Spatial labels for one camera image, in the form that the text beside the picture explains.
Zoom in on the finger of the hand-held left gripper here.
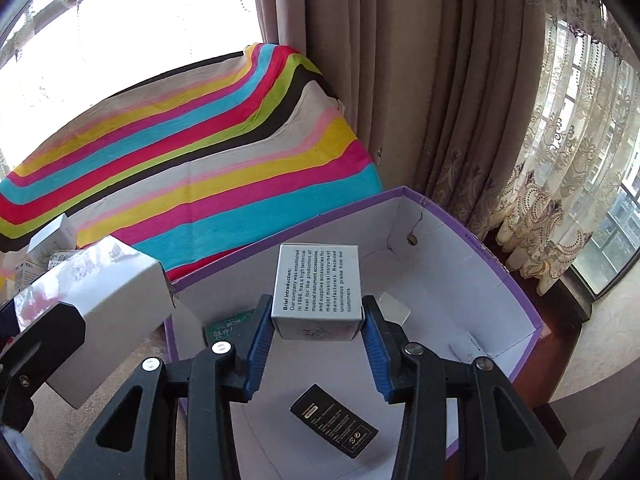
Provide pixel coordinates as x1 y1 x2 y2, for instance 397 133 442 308
0 302 87 434

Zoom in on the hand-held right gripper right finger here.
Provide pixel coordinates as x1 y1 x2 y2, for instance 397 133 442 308
361 295 571 480

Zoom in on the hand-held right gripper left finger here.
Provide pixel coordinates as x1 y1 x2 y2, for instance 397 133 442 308
57 295 274 480

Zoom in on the small white printed box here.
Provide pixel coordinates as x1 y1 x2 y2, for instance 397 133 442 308
270 243 364 341

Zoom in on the white glossy carton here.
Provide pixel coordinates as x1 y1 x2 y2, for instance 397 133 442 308
14 236 177 409

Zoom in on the purple-edged cardboard box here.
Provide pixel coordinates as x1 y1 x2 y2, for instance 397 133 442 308
164 185 544 480

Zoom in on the green packet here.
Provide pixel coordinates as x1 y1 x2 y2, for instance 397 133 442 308
202 310 257 347

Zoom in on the small white paper piece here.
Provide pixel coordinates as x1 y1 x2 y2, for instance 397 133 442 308
376 291 412 328

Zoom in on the white blue-print small box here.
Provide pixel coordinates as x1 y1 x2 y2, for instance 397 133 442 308
14 257 48 293

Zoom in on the black card with text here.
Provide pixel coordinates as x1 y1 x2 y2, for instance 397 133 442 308
289 384 380 460

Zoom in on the plain white small box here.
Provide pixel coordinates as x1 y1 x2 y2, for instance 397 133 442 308
27 213 79 262

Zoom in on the striped colourful blanket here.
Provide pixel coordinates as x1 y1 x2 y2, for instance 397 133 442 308
0 42 385 286

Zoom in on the lace sheer curtain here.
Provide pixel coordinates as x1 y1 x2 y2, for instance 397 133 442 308
487 0 640 298

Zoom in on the beige curtain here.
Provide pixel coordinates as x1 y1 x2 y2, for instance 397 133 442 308
250 0 561 241

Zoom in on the window frame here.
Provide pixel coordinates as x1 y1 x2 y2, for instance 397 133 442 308
547 15 640 303

